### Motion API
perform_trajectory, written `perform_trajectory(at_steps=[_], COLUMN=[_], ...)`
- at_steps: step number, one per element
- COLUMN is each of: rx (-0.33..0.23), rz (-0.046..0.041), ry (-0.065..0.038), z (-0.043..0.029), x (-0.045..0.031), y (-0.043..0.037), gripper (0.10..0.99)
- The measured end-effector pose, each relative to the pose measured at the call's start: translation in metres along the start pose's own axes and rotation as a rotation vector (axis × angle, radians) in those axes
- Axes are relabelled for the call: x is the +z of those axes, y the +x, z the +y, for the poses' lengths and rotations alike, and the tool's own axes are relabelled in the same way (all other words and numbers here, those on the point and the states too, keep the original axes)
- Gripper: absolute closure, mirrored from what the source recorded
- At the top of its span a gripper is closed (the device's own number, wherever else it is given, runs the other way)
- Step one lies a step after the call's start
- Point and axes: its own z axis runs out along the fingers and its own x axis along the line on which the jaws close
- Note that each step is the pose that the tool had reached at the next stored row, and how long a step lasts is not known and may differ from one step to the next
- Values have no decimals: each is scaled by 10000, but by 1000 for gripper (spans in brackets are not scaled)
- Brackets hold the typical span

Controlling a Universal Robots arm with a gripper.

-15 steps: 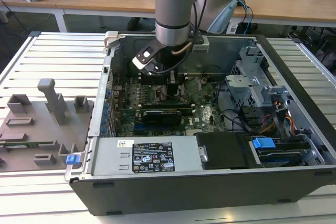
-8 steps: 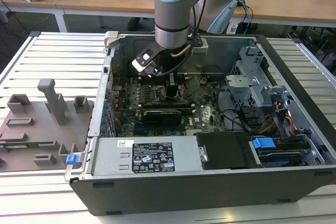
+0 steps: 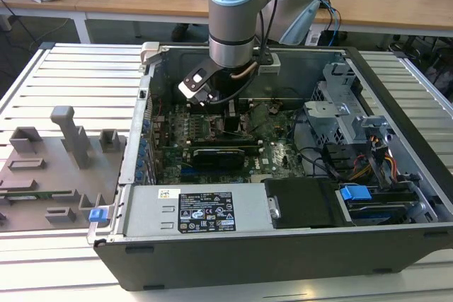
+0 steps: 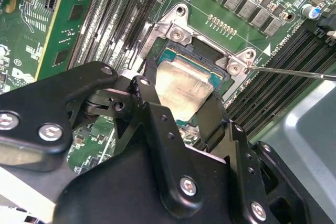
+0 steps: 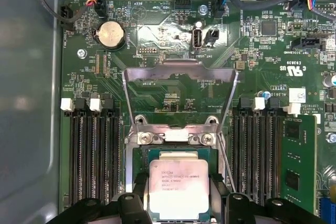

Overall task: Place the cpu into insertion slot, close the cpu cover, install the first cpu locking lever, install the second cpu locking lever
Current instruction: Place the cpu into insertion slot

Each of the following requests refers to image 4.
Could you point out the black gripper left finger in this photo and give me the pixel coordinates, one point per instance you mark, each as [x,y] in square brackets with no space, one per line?
[157,134]

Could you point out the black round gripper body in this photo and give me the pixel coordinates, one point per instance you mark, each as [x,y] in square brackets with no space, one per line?
[118,190]

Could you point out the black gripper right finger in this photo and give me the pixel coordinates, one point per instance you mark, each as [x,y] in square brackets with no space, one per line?
[244,169]

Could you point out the silver-topped CPU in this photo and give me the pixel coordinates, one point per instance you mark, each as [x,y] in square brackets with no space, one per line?
[181,87]

